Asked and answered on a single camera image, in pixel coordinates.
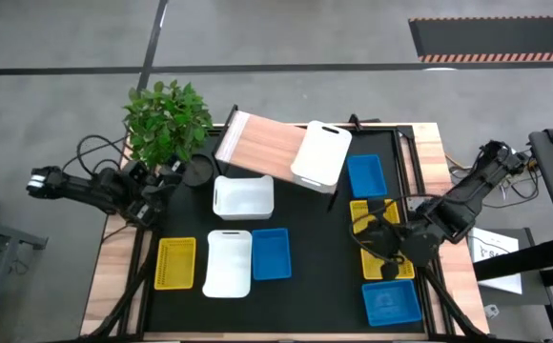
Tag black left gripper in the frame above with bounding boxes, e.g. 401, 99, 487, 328
122, 160, 185, 225

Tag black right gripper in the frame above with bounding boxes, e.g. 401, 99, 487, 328
355, 219, 444, 282

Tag yellow plastic mesh basket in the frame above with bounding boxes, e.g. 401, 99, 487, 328
349, 198, 401, 237
154, 236, 197, 291
359, 245, 416, 281

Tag blue plastic mesh basket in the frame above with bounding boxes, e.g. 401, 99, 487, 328
360, 278, 423, 328
346, 153, 389, 199
251, 227, 293, 281

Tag white plastic handled basket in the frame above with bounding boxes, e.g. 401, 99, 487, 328
212, 174, 276, 221
201, 229, 254, 299
289, 119, 354, 194

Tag wooden shelf black legs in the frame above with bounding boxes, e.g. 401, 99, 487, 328
212, 103, 342, 214

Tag green potted plant black pot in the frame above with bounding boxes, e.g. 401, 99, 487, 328
122, 79, 215, 188

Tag black table mat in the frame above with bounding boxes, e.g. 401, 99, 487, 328
142, 126, 428, 334

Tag white paper sign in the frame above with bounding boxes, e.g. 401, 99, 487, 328
466, 227, 523, 295

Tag grey metal desk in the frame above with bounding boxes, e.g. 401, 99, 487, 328
0, 213, 49, 343

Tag black striped floor ramp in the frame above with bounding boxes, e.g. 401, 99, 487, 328
408, 15, 553, 64

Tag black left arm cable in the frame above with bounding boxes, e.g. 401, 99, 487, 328
61, 134, 131, 176

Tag black aluminium table frame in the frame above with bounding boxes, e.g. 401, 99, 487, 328
78, 113, 492, 343

